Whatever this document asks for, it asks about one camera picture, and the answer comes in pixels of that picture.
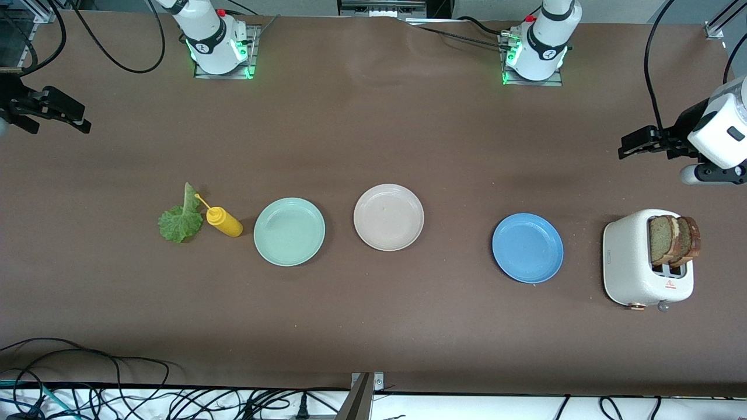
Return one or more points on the aluminium profile rail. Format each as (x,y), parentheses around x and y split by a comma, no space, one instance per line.
(715,29)
(41,16)

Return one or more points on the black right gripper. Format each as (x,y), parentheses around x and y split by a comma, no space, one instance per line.
(13,100)

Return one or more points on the blue plate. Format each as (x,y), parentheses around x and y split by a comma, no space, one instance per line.
(528,248)

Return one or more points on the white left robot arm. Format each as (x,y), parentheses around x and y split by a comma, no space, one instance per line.
(548,41)

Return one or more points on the black power plug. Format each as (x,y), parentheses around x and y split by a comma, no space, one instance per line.
(302,408)

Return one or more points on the yellow mustard squeeze bottle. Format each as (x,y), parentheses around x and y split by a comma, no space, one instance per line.
(224,221)

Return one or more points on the brown bread slice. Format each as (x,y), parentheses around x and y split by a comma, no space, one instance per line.
(691,239)
(662,239)

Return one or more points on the white two-slot toaster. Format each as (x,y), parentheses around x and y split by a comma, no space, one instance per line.
(627,262)

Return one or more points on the mint green plate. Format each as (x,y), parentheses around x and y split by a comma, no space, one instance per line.
(289,232)

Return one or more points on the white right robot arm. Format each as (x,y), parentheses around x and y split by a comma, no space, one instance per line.
(210,41)

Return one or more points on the grey metal mount bracket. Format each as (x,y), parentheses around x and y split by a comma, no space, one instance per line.
(359,402)

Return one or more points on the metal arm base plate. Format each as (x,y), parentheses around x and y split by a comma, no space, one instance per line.
(251,58)
(534,83)

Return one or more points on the black equipment box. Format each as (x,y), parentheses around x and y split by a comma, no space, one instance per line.
(382,7)

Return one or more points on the beige plate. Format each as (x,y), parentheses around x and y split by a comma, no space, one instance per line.
(388,217)

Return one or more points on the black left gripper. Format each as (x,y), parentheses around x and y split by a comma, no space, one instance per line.
(680,133)

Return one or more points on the green lettuce leaf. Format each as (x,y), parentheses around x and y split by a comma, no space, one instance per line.
(178,224)

